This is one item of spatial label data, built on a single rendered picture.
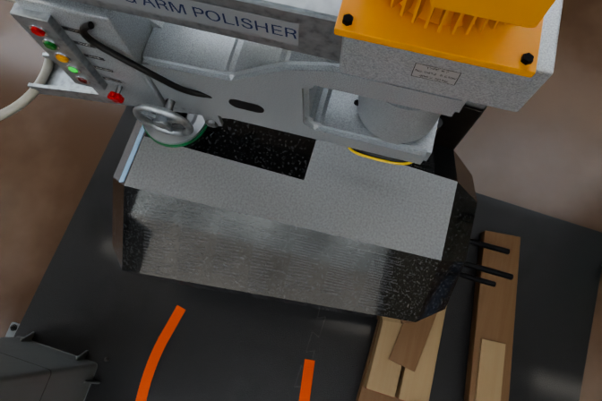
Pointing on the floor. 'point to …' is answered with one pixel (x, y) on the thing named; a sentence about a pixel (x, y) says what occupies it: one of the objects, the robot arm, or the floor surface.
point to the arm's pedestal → (41, 371)
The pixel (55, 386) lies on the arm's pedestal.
